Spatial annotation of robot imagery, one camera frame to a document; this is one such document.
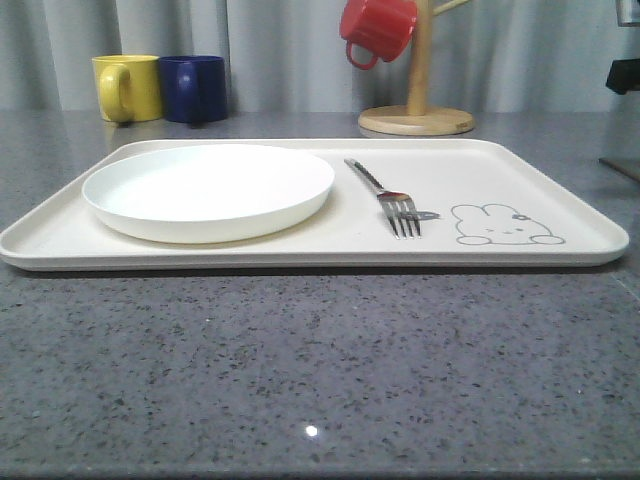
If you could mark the white round plate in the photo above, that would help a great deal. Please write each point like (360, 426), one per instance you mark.
(209, 193)

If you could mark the red ribbed mug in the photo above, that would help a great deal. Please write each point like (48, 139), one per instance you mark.
(376, 30)

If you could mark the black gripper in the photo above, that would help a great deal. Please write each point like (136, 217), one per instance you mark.
(623, 75)

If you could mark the wooden mug tree stand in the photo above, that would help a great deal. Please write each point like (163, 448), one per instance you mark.
(417, 117)

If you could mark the grey curtain backdrop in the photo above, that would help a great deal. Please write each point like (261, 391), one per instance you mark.
(288, 56)

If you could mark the yellow mug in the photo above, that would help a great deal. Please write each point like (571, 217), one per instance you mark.
(128, 87)

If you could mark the silver metal chopsticks pair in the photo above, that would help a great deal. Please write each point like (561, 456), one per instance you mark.
(628, 167)

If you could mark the beige rabbit serving tray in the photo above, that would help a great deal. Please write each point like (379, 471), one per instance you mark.
(493, 209)

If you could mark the silver metal fork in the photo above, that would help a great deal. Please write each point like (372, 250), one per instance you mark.
(398, 208)

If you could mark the dark blue mug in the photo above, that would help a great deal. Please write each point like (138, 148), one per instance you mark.
(193, 88)

